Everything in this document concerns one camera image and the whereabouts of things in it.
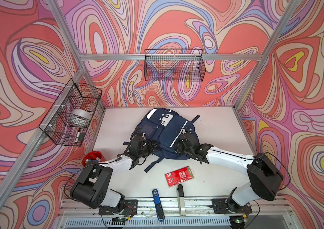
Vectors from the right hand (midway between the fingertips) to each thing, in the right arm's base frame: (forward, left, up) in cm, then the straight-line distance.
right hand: (177, 147), depth 87 cm
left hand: (+2, +12, 0) cm, 12 cm away
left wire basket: (+3, +55, +28) cm, 62 cm away
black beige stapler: (-26, +1, -3) cm, 26 cm away
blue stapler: (-31, +12, -6) cm, 34 cm away
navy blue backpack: (+15, +8, +3) cm, 17 cm away
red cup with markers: (-7, +49, +5) cm, 50 cm away
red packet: (-15, 0, -8) cm, 17 cm away
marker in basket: (-2, +53, +19) cm, 56 cm away
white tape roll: (+5, +51, +26) cm, 57 cm away
